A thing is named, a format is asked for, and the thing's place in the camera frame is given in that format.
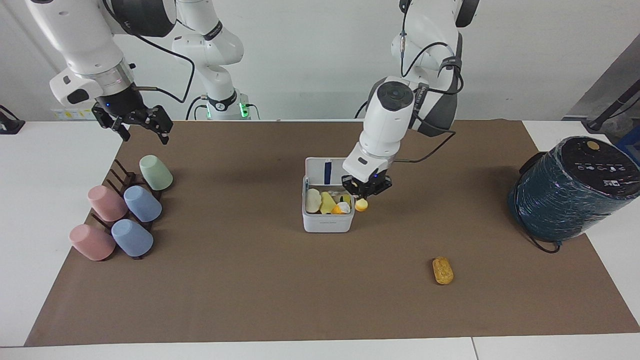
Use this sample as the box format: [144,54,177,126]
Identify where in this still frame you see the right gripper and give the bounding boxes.
[92,85,175,146]

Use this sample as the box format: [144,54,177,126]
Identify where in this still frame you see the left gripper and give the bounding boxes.
[341,168,394,198]

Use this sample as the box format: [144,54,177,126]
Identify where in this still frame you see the white bin with lid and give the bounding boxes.
[302,157,356,234]

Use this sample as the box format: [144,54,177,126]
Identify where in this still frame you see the dark green wrapped round bin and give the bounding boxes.
[507,135,640,244]

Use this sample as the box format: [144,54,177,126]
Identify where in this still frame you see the green cup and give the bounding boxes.
[139,154,174,192]

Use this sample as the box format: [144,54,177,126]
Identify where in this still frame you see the dark brown cup rack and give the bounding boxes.
[90,159,164,261]

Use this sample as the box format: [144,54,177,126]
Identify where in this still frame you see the blue cup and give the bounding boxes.
[123,185,163,223]
[111,219,154,258]

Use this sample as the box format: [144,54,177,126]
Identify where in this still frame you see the pink cup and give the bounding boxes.
[69,224,117,262]
[87,185,129,222]

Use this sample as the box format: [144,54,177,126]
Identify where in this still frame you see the brown oval bread piece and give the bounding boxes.
[432,256,455,286]

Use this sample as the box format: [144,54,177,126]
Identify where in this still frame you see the black stand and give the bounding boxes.
[584,79,640,134]
[0,104,26,135]

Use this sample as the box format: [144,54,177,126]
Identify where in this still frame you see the blue box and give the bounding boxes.
[616,125,640,167]

